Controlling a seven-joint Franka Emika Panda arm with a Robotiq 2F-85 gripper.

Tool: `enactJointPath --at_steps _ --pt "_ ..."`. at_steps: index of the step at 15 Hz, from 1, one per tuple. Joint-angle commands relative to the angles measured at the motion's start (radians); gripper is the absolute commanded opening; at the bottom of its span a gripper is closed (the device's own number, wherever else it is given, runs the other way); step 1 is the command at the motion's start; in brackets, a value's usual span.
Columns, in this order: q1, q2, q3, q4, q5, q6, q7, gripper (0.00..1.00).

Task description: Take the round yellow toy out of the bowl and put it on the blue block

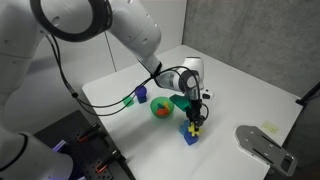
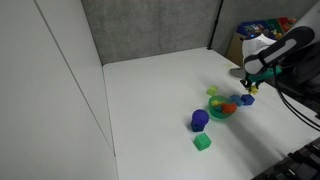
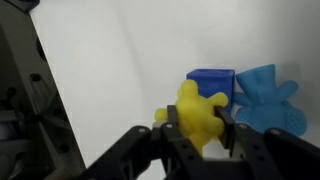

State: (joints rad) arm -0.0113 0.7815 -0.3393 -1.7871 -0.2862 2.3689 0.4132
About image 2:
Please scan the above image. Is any black stand pole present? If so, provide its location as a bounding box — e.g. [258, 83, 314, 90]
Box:
[206, 0, 225, 51]

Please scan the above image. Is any round yellow spiky toy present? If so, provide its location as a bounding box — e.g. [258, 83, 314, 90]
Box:
[248, 85, 260, 95]

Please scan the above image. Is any orange toy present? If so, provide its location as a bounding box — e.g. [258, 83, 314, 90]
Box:
[221, 102, 238, 115]

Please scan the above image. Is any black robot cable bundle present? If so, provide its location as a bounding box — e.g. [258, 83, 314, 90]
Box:
[273, 75, 320, 133]

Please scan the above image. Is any purple ball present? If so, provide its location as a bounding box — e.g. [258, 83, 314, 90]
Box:
[191, 108, 210, 127]

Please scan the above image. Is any lime green cube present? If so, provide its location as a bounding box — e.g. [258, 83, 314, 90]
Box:
[206, 85, 219, 97]

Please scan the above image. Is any cardboard box of toys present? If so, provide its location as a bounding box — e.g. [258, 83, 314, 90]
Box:
[225, 16, 298, 68]

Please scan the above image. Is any dark blue block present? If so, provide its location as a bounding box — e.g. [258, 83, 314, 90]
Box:
[190, 121, 206, 133]

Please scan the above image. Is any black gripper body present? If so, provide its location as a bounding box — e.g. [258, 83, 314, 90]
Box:
[239, 75, 260, 86]

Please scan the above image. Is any light blue knobbly toy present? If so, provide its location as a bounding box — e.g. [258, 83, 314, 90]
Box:
[229, 94, 245, 107]

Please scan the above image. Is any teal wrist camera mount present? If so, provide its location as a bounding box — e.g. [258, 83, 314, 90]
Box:
[247, 65, 283, 84]

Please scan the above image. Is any yellow toy piece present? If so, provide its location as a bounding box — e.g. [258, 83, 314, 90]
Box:
[210, 99, 224, 108]

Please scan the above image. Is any green plastic bowl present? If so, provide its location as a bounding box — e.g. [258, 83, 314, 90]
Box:
[208, 95, 238, 120]

